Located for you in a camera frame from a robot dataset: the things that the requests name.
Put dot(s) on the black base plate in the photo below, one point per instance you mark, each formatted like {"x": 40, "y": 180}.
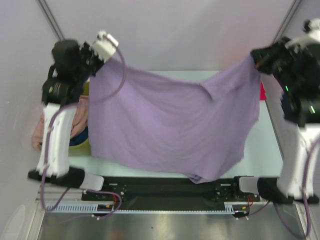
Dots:
{"x": 171, "y": 194}

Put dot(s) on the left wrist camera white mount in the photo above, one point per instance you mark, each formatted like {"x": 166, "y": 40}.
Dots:
{"x": 104, "y": 46}

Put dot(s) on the left corner aluminium post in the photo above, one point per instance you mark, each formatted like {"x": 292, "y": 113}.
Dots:
{"x": 46, "y": 10}

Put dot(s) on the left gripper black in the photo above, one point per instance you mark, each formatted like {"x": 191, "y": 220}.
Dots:
{"x": 86, "y": 49}

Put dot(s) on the white slotted cable duct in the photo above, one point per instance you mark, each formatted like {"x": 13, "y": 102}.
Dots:
{"x": 102, "y": 208}

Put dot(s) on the folded red t shirt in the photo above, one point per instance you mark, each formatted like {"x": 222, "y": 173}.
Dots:
{"x": 263, "y": 96}

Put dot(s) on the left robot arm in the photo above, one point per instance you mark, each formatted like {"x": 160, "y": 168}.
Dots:
{"x": 73, "y": 65}

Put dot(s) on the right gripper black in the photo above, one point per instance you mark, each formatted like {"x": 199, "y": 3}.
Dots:
{"x": 262, "y": 56}

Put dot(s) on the olive green plastic bin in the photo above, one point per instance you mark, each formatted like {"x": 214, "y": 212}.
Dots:
{"x": 83, "y": 149}

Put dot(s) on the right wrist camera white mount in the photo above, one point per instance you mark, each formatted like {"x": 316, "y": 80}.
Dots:
{"x": 311, "y": 29}

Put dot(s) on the pink t shirt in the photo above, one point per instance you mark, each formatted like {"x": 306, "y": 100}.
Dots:
{"x": 80, "y": 122}

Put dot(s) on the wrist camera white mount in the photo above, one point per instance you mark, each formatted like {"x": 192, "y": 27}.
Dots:
{"x": 311, "y": 29}
{"x": 104, "y": 46}

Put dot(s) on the right corner aluminium post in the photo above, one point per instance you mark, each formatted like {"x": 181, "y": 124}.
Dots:
{"x": 287, "y": 19}

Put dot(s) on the corner aluminium post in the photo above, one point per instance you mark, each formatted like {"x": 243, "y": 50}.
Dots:
{"x": 46, "y": 10}
{"x": 287, "y": 19}

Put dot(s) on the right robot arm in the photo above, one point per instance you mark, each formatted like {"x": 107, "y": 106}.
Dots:
{"x": 297, "y": 70}

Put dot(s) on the blue t shirt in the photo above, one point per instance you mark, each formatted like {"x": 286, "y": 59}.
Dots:
{"x": 80, "y": 138}

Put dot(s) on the purple t shirt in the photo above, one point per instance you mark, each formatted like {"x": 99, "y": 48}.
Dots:
{"x": 148, "y": 121}

